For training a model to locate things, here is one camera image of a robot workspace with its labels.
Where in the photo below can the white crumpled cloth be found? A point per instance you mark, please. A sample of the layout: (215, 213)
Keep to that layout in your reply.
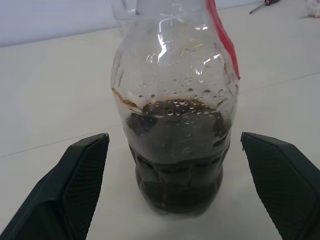
(314, 8)

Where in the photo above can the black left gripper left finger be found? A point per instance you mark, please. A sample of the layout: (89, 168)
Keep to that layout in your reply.
(60, 192)

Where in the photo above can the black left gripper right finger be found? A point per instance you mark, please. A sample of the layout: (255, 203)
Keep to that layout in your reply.
(282, 187)

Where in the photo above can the clear plastic bottle dark drink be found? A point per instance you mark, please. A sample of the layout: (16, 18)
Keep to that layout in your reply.
(175, 130)

